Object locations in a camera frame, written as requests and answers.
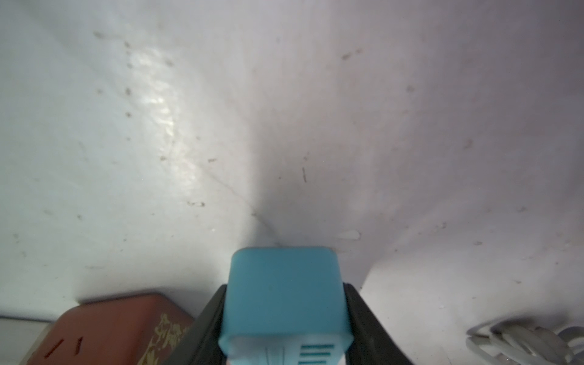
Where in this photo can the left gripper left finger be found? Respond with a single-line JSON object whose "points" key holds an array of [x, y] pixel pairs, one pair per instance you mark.
{"points": [[200, 345]]}

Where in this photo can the brown cube adapter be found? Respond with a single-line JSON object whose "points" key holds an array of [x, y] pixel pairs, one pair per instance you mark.
{"points": [[141, 329]]}

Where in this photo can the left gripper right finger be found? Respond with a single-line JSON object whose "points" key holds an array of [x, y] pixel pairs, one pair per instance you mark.
{"points": [[372, 344]]}

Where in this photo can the teal power strip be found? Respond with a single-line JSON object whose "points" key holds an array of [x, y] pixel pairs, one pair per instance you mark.
{"points": [[285, 306]]}

